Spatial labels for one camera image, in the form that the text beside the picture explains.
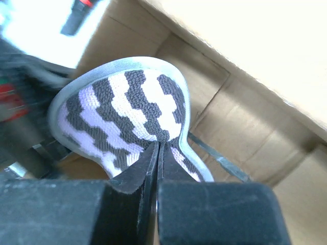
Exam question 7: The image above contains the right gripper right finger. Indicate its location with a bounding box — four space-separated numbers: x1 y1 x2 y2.
157 143 291 244

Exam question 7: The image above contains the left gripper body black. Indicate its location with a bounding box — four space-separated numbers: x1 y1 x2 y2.
1 39 73 179

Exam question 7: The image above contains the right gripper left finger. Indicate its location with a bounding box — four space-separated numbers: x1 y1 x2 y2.
1 142 159 244

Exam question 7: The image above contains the purple black striped sponge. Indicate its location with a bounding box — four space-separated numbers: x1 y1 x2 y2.
48 56 214 182

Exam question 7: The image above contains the brown cardboard express box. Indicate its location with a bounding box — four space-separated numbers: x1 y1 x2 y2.
74 1 326 244

